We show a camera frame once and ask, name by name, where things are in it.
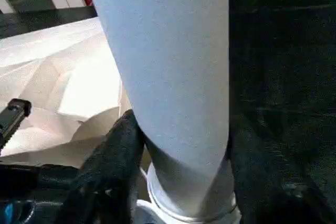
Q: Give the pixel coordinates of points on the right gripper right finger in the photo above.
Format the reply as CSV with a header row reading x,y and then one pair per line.
x,y
273,182

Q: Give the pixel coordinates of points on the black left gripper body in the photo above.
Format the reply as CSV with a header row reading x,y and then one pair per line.
x,y
31,192

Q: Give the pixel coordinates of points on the white plastic table leg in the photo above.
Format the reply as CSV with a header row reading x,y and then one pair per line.
x,y
168,66

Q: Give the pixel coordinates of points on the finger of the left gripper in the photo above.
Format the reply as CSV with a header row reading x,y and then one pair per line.
x,y
13,119

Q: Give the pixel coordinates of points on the white plastic table top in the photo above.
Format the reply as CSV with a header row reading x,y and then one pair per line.
x,y
58,72

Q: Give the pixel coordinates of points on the black work mat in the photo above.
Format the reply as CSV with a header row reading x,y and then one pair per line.
x,y
283,61

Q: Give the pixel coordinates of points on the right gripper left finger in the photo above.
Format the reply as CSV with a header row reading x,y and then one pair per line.
x,y
107,177

